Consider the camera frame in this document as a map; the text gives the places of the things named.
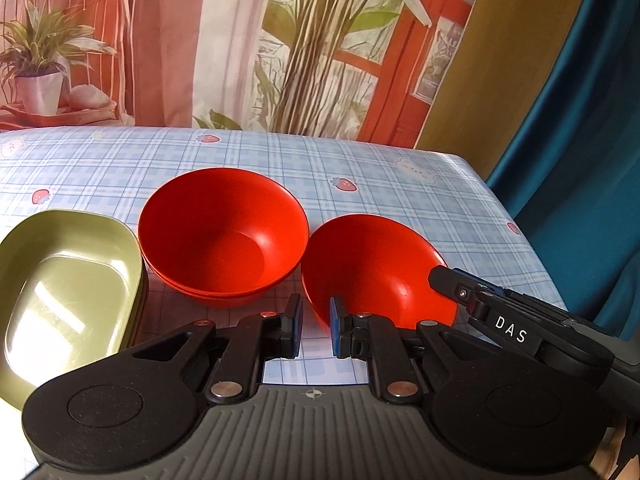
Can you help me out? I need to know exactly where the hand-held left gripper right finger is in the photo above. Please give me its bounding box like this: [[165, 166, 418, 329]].
[[329, 297, 501, 403]]

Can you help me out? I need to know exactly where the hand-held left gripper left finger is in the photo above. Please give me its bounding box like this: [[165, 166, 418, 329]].
[[115, 294, 304, 406]]

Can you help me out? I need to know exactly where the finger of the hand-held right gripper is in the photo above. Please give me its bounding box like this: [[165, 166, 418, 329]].
[[455, 269, 568, 322], [428, 266, 488, 318]]

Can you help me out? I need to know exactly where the red bowl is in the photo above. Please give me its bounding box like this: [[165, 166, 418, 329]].
[[138, 167, 308, 301], [301, 214, 458, 333], [142, 255, 296, 309]]

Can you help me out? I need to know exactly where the green rectangular plate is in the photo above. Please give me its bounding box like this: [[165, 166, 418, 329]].
[[0, 210, 149, 411]]

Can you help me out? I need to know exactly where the blue curtain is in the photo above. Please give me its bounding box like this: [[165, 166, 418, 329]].
[[485, 0, 640, 341]]

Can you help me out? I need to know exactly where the blue checked tablecloth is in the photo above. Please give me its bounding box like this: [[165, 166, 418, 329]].
[[0, 126, 568, 386]]

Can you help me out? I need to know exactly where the yellow panel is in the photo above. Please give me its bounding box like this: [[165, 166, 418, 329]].
[[415, 0, 596, 181]]

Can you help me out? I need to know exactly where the printed backdrop cloth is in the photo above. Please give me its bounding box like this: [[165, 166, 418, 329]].
[[0, 0, 488, 148]]

